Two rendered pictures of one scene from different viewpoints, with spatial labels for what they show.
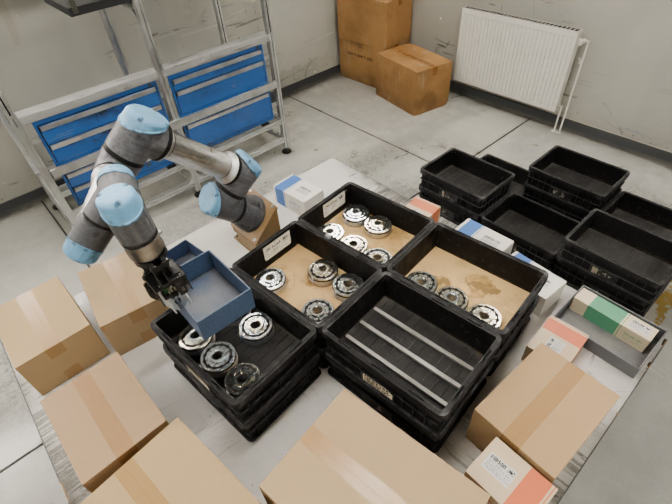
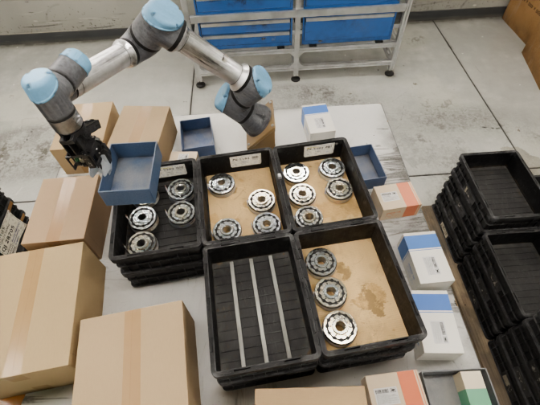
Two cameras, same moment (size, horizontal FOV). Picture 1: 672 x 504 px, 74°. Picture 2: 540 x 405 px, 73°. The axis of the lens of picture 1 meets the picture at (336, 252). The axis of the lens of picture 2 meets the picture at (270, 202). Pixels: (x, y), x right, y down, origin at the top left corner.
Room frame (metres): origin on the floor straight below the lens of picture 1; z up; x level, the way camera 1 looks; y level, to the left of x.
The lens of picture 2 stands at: (0.41, -0.47, 1.97)
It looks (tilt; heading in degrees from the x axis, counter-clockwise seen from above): 54 degrees down; 37
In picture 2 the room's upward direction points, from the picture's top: 2 degrees counter-clockwise
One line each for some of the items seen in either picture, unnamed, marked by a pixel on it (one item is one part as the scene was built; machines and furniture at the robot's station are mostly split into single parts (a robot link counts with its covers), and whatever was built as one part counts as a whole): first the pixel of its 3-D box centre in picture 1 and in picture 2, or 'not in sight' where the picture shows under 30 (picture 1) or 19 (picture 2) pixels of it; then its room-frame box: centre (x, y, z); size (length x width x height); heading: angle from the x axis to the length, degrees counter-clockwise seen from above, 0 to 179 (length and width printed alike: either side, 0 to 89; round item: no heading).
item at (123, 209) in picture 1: (126, 215); (49, 94); (0.69, 0.40, 1.42); 0.09 x 0.08 x 0.11; 25
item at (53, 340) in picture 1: (50, 332); (90, 137); (0.92, 0.96, 0.78); 0.30 x 0.22 x 0.16; 40
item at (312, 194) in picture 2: (353, 245); (302, 194); (1.15, -0.06, 0.86); 0.10 x 0.10 x 0.01
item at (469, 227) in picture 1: (479, 245); (423, 261); (1.22, -0.55, 0.74); 0.20 x 0.12 x 0.09; 41
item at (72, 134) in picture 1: (117, 143); (244, 13); (2.50, 1.30, 0.60); 0.72 x 0.03 x 0.56; 129
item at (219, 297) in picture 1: (206, 292); (132, 172); (0.76, 0.34, 1.10); 0.20 x 0.15 x 0.07; 39
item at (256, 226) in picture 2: (348, 284); (267, 224); (0.96, -0.03, 0.86); 0.10 x 0.10 x 0.01
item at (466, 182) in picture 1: (460, 205); (484, 209); (1.94, -0.72, 0.37); 0.40 x 0.30 x 0.45; 39
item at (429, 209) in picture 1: (417, 217); (394, 200); (1.42, -0.35, 0.74); 0.16 x 0.12 x 0.07; 135
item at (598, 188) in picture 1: (565, 203); not in sight; (1.88, -1.28, 0.37); 0.40 x 0.30 x 0.45; 40
